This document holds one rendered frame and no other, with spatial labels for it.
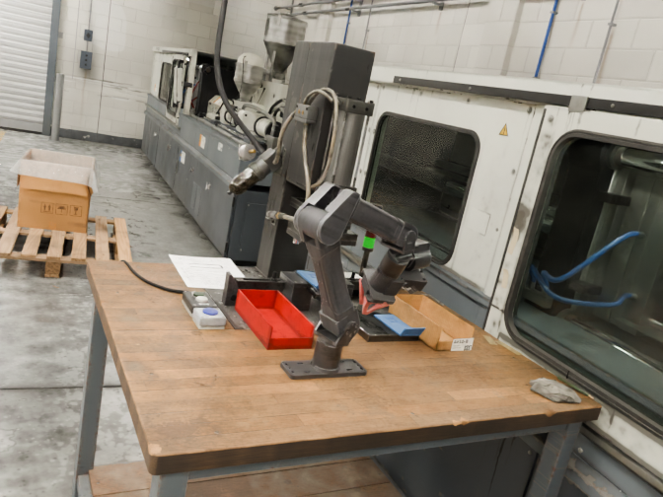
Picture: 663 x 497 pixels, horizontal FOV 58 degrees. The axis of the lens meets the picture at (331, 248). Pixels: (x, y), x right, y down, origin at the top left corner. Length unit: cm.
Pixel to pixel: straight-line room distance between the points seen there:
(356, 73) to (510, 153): 62
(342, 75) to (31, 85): 918
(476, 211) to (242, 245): 302
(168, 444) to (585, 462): 115
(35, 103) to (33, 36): 98
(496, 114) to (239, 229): 309
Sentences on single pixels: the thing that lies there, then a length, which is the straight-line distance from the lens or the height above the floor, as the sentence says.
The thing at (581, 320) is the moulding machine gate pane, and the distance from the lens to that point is 178.
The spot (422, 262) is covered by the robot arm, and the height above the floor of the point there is 117.
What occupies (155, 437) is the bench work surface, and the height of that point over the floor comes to 90.
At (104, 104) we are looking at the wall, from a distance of 1079.
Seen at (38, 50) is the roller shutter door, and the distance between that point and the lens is 1067.
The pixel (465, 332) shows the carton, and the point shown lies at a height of 94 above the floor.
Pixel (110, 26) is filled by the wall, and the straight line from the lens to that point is 1076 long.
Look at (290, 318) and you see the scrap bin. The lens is 162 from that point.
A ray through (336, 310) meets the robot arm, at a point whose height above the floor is 107.
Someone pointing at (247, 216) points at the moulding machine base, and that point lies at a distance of 488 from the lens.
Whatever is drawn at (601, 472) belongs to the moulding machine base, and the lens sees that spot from 180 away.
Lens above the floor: 151
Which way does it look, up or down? 14 degrees down
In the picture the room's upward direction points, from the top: 12 degrees clockwise
